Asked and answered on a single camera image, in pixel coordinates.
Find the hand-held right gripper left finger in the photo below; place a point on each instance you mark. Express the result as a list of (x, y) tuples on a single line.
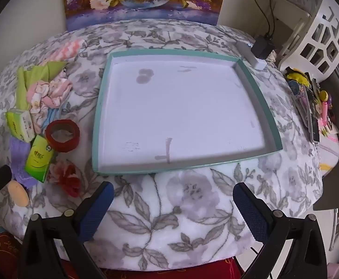
[(96, 209)]

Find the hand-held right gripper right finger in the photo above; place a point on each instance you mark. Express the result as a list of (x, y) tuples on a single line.
[(251, 209)]

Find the round beige sponge puff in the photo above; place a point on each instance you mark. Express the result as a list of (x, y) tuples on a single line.
[(18, 193)]

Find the purple cloth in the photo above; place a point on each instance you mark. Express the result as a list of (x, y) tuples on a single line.
[(17, 157)]

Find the red pink scrunchie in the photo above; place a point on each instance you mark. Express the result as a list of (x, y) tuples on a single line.
[(67, 180)]

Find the green tissue pack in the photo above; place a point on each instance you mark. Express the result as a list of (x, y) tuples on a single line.
[(38, 158), (19, 125)]

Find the red tape roll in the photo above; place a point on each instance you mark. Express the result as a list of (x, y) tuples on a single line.
[(66, 147)]

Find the blue face mask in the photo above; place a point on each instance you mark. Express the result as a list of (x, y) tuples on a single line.
[(51, 116)]

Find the pink floral cloth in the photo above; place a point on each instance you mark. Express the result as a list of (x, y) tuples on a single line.
[(47, 93)]

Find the light green cloth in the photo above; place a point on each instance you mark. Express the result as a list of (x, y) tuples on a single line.
[(50, 68)]

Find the teal white shallow tray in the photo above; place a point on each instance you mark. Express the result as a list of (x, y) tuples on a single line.
[(172, 107)]

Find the pink white striped cloth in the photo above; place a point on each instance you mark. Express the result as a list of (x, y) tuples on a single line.
[(67, 49)]

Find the grey floral blanket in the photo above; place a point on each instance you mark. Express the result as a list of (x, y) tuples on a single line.
[(187, 209)]

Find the blue round item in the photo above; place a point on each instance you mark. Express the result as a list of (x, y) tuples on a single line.
[(294, 88)]

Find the yellow purple ball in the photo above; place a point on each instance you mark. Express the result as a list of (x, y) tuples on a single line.
[(325, 96)]

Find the white power strip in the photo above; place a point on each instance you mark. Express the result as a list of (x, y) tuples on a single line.
[(253, 59)]

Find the white lattice basket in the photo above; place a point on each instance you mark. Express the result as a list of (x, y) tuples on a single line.
[(296, 61)]

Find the black power adapter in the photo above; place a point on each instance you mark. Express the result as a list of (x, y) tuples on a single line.
[(262, 46)]

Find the floral painting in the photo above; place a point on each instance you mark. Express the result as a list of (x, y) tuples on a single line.
[(146, 0)]

